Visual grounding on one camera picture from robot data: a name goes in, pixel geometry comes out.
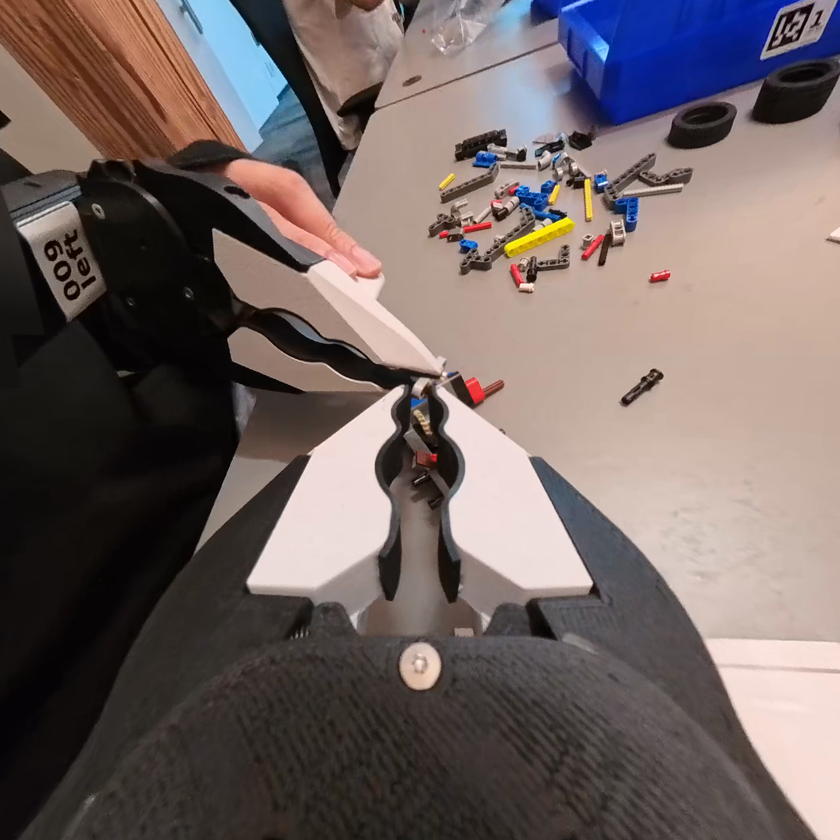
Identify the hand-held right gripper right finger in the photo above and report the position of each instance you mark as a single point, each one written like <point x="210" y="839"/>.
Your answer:
<point x="518" y="525"/>

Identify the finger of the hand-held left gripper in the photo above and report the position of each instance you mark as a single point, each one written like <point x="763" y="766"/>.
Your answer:
<point x="275" y="367"/>
<point x="328" y="308"/>

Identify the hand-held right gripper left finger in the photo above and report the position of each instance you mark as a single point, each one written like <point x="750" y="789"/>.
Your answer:
<point x="321" y="525"/>

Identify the partly built lego chassis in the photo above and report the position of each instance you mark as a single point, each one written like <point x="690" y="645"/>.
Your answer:
<point x="472" y="388"/>

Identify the person's left forearm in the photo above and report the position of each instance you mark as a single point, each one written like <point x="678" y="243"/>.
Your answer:
<point x="98" y="394"/>

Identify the black lego pin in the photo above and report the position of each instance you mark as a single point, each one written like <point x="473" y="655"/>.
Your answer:
<point x="642" y="387"/>

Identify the yellow lego beam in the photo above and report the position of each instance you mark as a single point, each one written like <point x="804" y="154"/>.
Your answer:
<point x="539" y="237"/>

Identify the pile of loose lego pieces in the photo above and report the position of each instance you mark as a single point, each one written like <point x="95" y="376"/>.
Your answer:
<point x="525" y="197"/>

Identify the person's black clothing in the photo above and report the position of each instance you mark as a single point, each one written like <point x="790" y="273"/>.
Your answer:
<point x="65" y="623"/>

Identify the clear plastic bag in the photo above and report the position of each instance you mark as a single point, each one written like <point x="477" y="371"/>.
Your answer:
<point x="459" y="23"/>

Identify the open instruction booklet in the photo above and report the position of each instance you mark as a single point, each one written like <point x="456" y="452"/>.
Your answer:
<point x="781" y="722"/>

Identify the blue storage bin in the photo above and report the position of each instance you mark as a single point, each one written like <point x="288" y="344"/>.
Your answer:
<point x="548" y="6"/>
<point x="669" y="59"/>

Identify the wooden post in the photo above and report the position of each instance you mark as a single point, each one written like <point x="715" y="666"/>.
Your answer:
<point x="118" y="65"/>

